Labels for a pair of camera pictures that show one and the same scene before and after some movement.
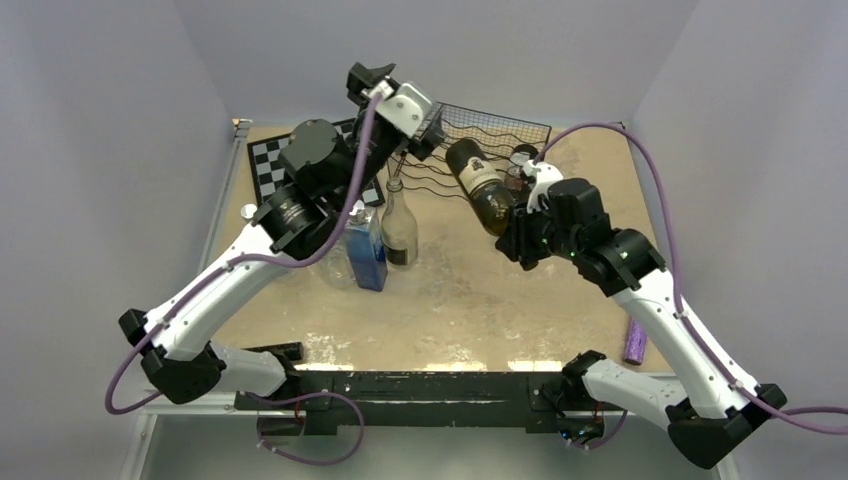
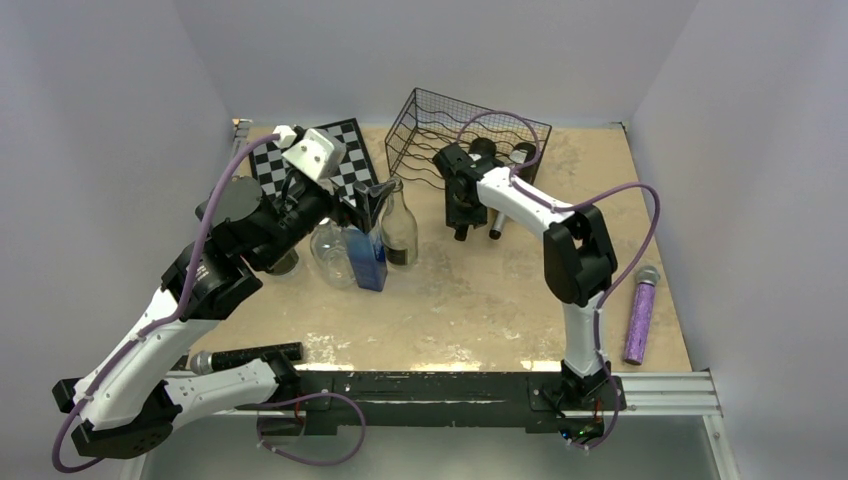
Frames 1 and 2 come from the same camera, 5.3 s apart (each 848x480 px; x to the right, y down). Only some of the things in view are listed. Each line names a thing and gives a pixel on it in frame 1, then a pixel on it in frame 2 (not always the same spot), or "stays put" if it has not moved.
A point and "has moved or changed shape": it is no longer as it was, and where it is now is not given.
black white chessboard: (267, 172) stays put
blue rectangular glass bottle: (366, 247) stays put
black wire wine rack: (497, 134) stays put
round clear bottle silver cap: (337, 269) stays put
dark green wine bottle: (489, 194) has moved or changed shape
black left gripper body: (378, 148) to (304, 211)
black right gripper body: (536, 235) to (465, 212)
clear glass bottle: (399, 232) stays put
